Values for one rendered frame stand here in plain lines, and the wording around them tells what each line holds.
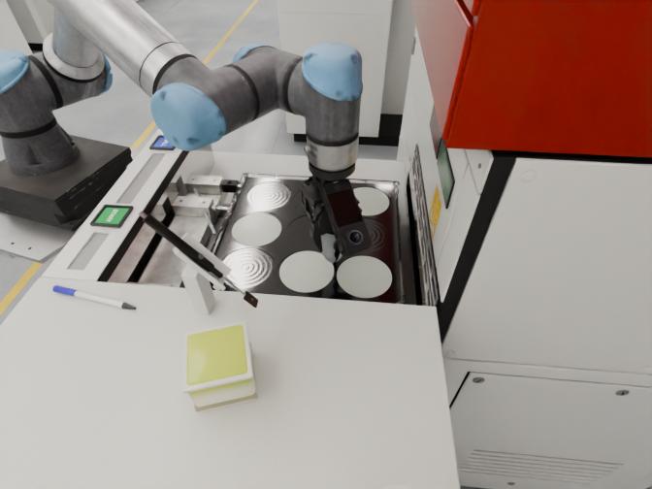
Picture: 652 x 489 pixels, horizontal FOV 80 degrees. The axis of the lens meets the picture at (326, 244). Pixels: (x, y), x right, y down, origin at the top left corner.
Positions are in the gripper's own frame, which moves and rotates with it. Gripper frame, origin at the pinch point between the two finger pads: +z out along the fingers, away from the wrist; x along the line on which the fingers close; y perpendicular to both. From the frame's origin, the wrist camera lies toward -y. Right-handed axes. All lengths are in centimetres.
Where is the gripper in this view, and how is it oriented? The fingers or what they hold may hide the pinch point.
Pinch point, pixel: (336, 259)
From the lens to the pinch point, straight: 71.2
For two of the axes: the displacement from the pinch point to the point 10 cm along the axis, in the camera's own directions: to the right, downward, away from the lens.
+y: -4.2, -6.4, 6.4
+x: -9.1, 3.0, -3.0
